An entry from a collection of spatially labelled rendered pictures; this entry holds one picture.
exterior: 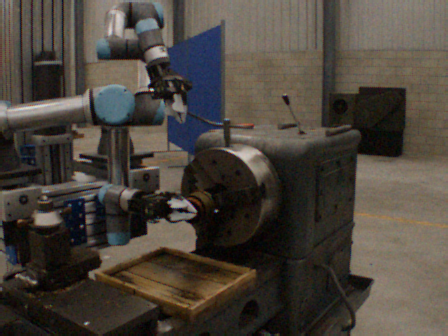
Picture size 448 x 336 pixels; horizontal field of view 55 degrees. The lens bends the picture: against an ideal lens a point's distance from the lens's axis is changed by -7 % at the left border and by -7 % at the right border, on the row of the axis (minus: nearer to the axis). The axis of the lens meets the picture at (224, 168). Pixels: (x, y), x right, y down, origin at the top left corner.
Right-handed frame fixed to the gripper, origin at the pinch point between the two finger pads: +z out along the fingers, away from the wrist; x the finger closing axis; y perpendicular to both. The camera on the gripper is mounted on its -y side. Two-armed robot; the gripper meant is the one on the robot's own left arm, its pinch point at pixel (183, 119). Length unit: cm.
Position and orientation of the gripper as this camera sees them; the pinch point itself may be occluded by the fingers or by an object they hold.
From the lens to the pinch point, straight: 146.9
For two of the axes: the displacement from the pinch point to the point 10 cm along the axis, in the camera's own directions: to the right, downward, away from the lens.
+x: 7.4, -3.2, -5.9
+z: 3.4, 9.4, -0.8
